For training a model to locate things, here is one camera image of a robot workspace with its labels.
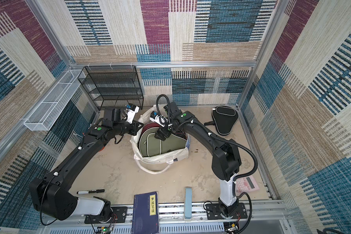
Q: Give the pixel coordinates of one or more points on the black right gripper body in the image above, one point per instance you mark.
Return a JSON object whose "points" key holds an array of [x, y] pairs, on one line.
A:
{"points": [[164, 131]]}

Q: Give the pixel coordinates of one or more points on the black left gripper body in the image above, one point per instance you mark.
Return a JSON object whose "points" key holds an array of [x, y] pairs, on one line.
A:
{"points": [[125, 127]]}

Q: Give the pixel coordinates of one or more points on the green paddle case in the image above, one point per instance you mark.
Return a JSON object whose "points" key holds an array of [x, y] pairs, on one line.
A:
{"points": [[149, 146]]}

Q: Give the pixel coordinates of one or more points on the white canvas tote bag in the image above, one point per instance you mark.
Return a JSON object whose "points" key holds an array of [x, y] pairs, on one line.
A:
{"points": [[167, 158]]}

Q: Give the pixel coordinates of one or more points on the black paddle case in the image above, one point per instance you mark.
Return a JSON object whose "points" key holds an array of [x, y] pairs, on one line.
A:
{"points": [[224, 119]]}

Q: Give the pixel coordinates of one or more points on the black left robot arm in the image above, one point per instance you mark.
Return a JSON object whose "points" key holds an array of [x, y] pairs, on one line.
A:
{"points": [[50, 194]]}

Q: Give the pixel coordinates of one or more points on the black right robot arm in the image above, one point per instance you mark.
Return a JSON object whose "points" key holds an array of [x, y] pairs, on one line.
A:
{"points": [[226, 160]]}

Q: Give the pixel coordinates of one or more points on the maroon paddle case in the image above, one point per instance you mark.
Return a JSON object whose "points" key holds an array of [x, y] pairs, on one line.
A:
{"points": [[148, 126]]}

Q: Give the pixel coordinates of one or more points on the black mesh shelf rack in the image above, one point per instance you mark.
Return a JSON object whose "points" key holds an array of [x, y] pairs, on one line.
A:
{"points": [[112, 86]]}

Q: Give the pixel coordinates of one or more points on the light blue eraser block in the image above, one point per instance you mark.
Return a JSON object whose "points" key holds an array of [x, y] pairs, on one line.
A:
{"points": [[188, 204]]}

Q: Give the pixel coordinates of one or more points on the black marker pen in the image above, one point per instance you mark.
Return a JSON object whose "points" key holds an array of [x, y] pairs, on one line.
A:
{"points": [[84, 192]]}

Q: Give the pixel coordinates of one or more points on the dark blue book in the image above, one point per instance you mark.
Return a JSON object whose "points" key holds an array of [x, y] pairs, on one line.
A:
{"points": [[145, 218]]}

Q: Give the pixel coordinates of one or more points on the pink calculator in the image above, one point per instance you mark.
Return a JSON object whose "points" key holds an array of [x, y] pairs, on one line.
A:
{"points": [[246, 184]]}

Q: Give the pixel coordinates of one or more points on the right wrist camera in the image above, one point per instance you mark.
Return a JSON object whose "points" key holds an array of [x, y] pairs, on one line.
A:
{"points": [[158, 118]]}

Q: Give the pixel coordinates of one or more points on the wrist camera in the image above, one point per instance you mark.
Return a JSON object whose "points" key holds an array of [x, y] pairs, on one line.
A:
{"points": [[158, 118], [132, 109]]}

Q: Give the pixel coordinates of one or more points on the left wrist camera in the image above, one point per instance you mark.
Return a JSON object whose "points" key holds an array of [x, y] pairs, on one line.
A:
{"points": [[132, 109]]}

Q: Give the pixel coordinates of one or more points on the white wire basket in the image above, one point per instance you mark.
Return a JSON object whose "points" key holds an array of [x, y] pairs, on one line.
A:
{"points": [[48, 111]]}

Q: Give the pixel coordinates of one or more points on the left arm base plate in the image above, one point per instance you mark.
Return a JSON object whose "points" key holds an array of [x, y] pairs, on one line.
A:
{"points": [[114, 215]]}

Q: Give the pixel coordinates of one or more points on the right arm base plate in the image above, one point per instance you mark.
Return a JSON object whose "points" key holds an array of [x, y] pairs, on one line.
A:
{"points": [[217, 211]]}

